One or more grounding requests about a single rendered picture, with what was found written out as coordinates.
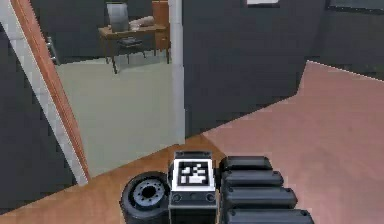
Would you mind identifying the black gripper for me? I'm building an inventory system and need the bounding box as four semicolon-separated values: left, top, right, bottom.
119;171;172;224

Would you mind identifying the brown wooden desk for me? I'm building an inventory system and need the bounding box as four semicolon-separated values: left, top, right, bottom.
98;23;171;75

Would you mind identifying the brown wooden cupboard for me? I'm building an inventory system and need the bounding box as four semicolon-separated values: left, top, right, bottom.
151;0;172;52

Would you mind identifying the beige cloth bundle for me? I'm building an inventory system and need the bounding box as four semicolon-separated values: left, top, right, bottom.
129;15;156;31

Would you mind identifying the grey desk chair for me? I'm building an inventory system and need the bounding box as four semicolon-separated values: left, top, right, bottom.
105;1;147;64

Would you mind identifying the dark framed window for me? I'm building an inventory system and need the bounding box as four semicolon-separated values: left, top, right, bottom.
325;0;384;15

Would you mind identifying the grey door handle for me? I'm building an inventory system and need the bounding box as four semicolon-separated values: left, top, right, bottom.
46;35;61;66

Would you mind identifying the white framed wall picture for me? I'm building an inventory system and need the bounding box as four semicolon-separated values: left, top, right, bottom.
245;0;280;8

